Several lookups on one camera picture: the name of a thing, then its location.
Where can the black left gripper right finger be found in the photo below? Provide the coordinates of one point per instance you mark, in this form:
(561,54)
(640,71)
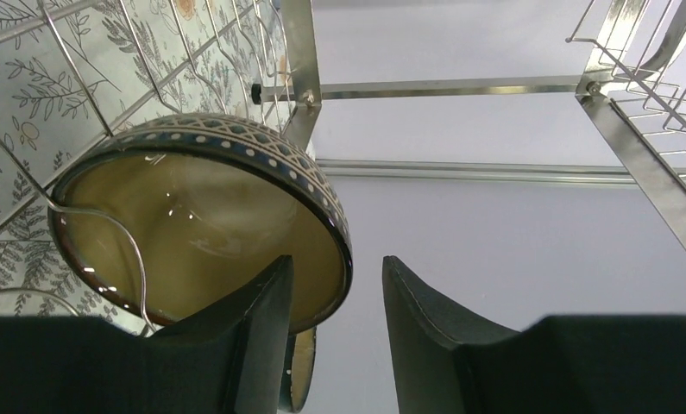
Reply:
(448,359)

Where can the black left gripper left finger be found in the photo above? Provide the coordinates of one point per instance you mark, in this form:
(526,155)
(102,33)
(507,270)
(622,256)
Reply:
(226,358)

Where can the teal blue bowl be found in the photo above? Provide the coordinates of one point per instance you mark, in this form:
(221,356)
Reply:
(299,364)

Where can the dark patterned bowl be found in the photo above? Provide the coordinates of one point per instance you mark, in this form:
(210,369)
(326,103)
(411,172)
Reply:
(177,212)

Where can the steel two-tier dish rack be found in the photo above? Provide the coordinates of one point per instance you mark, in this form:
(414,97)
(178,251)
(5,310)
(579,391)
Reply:
(598,158)

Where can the floral tablecloth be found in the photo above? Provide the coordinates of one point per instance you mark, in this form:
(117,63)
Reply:
(74,72)

